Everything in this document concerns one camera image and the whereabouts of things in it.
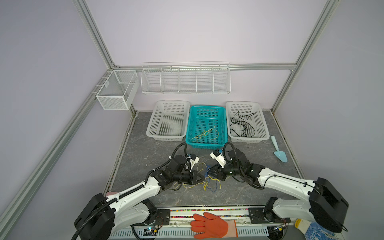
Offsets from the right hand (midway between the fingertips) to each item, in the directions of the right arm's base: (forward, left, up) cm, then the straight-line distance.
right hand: (208, 172), depth 78 cm
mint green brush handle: (+16, -48, -12) cm, 52 cm away
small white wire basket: (+51, +60, +15) cm, 80 cm away
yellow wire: (-6, +2, -1) cm, 6 cm away
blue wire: (-3, 0, -4) cm, 5 cm away
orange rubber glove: (-23, -1, -11) cm, 25 cm away
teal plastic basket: (+40, 0, -11) cm, 41 cm away
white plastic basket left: (+46, +29, -10) cm, 55 cm away
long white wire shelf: (+57, +12, +20) cm, 62 cm away
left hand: (-5, +3, 0) cm, 6 cm away
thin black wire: (+40, -26, -10) cm, 48 cm away
